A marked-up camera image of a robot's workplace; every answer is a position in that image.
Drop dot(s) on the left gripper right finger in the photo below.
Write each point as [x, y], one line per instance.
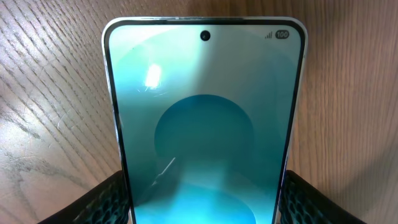
[300, 202]

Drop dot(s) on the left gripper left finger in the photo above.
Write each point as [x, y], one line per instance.
[107, 203]

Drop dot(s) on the teal screen smartphone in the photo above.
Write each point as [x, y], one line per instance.
[203, 111]

